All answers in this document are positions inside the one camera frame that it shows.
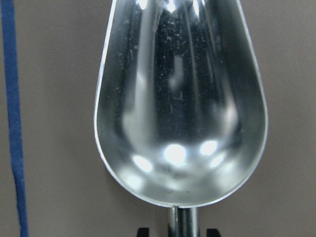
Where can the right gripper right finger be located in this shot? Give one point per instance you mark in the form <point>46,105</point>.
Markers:
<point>211,233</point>

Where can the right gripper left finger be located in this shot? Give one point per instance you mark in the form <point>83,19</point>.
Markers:
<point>143,232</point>

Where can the metal ice scoop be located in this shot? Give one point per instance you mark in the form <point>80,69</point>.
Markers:
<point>180,117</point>

